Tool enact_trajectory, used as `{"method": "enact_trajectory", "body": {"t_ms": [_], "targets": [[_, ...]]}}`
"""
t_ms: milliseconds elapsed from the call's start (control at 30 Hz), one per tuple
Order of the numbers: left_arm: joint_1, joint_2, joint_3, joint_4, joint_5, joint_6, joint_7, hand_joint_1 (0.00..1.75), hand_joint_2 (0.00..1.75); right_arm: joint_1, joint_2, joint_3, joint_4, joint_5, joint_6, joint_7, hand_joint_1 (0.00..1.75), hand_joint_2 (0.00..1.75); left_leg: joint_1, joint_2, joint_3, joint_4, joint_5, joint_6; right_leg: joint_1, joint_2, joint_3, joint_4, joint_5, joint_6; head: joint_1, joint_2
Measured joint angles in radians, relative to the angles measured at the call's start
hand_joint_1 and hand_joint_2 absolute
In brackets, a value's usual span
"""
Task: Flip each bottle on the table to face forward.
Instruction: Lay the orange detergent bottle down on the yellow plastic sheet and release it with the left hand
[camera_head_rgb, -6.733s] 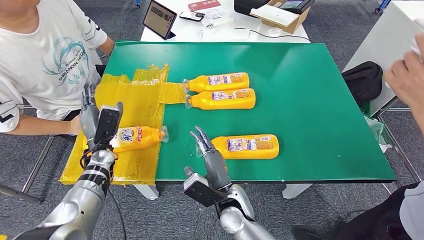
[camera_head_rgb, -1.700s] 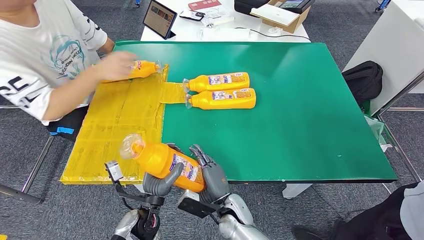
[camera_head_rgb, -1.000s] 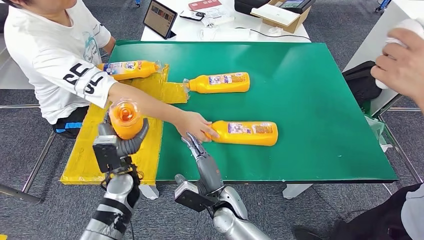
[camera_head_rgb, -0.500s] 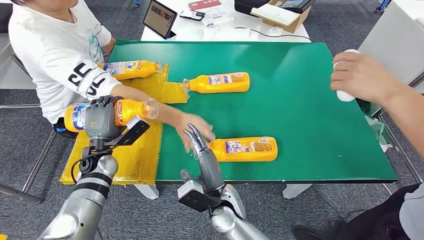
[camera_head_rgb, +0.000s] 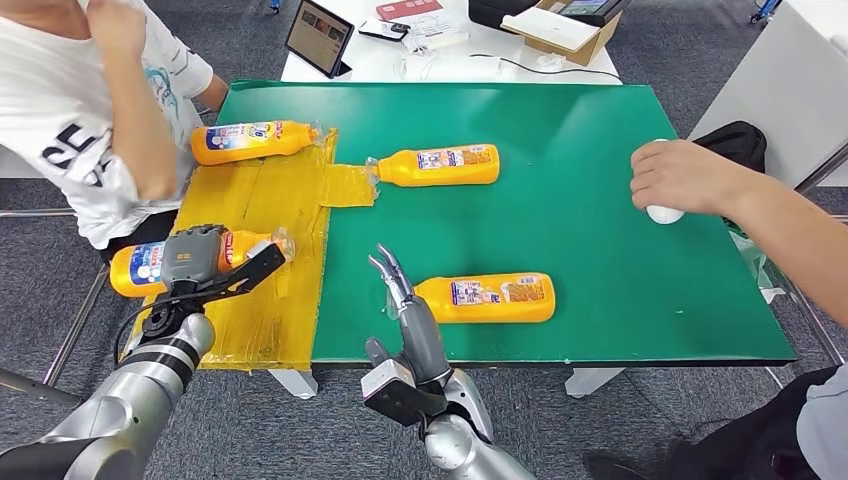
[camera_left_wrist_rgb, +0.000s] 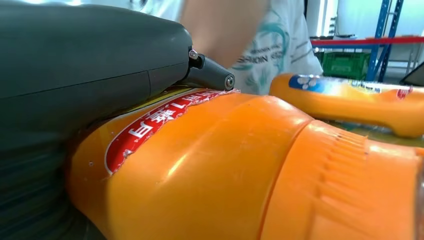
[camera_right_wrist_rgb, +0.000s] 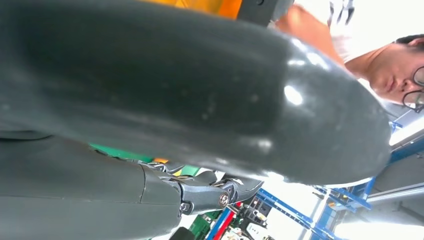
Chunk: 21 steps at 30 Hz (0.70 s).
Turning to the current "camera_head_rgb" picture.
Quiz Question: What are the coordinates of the metal-legged stool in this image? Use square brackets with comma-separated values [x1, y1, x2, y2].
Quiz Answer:
[42, 261, 114, 389]

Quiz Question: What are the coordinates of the orange detergent bottle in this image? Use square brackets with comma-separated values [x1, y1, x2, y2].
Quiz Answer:
[387, 272, 558, 325]
[109, 228, 296, 299]
[190, 119, 325, 167]
[365, 143, 501, 189]

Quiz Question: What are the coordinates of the grey metal tube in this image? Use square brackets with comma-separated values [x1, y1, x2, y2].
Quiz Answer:
[0, 367, 84, 409]

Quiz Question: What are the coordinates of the white table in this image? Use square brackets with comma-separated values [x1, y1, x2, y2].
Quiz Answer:
[281, 0, 624, 85]

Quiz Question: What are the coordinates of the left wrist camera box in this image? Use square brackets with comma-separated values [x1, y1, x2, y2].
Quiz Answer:
[170, 239, 287, 309]

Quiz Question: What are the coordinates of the black case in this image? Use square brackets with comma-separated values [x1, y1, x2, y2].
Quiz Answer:
[468, 0, 546, 31]

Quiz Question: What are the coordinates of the brown cardboard box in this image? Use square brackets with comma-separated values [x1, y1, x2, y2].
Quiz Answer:
[500, 0, 624, 68]

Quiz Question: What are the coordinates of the clear plastic packet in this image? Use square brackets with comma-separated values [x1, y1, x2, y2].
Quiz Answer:
[400, 16, 470, 53]

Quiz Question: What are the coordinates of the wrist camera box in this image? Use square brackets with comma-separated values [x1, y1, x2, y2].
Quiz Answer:
[170, 239, 287, 309]
[360, 357, 448, 429]

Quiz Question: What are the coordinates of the clear plastic bag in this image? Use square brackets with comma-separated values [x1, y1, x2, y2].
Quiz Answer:
[725, 221, 786, 306]

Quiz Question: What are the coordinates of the white rounded device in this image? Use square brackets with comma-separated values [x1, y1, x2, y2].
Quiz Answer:
[645, 137, 686, 227]

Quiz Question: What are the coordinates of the person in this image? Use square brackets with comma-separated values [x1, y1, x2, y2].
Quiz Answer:
[582, 137, 848, 480]
[0, 0, 230, 252]

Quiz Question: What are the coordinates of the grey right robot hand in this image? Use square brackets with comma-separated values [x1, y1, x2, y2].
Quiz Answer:
[364, 243, 452, 388]

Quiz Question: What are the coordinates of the red booklet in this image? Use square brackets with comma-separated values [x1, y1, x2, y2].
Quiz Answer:
[375, 0, 444, 22]

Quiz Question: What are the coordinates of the black backpack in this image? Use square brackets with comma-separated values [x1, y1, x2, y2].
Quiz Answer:
[692, 120, 768, 175]

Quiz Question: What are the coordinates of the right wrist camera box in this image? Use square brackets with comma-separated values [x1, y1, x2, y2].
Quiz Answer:
[360, 357, 448, 429]

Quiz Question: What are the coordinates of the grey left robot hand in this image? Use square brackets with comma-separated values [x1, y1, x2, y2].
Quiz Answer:
[160, 223, 230, 296]

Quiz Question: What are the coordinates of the black cable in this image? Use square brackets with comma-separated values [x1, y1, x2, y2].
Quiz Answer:
[468, 54, 623, 84]

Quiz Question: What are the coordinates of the white sheet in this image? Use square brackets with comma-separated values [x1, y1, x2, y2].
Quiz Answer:
[500, 6, 600, 54]

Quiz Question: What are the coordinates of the green table board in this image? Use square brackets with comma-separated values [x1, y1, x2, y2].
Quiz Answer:
[215, 80, 798, 367]

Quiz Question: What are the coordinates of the black device with screen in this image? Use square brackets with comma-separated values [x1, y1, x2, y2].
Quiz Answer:
[556, 0, 631, 28]

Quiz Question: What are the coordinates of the black tablet on stand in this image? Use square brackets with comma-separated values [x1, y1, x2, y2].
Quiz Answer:
[285, 0, 356, 79]

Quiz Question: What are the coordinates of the metal table frame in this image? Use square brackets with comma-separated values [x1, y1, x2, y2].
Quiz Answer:
[788, 142, 848, 366]

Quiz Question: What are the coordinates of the white table leg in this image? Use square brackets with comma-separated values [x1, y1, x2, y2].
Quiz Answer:
[268, 367, 319, 401]
[564, 366, 627, 399]

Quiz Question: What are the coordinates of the black phone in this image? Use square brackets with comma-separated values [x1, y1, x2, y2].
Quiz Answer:
[357, 18, 411, 43]

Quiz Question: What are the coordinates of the yellow taped cardboard sheet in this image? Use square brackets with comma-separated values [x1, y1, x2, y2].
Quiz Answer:
[129, 127, 378, 372]

